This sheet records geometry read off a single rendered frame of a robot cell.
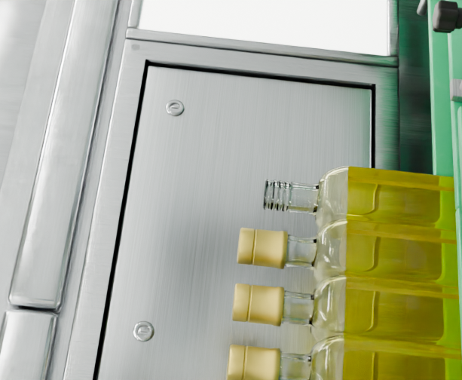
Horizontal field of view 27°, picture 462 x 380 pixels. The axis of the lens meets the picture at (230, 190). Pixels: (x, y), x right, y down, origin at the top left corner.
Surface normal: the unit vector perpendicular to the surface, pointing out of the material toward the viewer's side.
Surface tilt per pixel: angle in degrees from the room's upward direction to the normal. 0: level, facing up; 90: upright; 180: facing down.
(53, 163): 90
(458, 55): 90
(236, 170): 90
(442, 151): 90
